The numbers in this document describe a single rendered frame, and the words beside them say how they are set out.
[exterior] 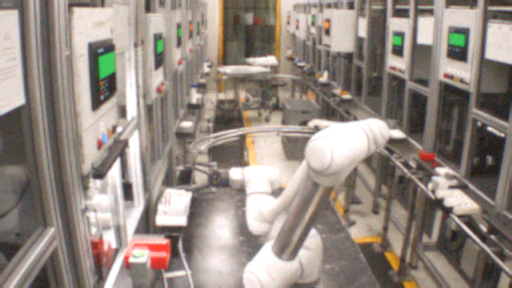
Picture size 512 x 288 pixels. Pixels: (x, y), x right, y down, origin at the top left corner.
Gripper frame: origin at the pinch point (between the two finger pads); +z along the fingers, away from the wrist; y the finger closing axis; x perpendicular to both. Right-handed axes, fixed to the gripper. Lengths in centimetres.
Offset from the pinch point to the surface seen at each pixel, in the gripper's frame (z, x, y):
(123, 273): 19.1, 40.6, -21.4
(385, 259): -140, -107, -111
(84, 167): 21, 62, 27
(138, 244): 15.3, 27.2, -16.6
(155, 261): 7.5, 37.0, -18.1
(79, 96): 20, 61, 47
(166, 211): 9.5, -12.9, -21.4
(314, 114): -126, -351, -53
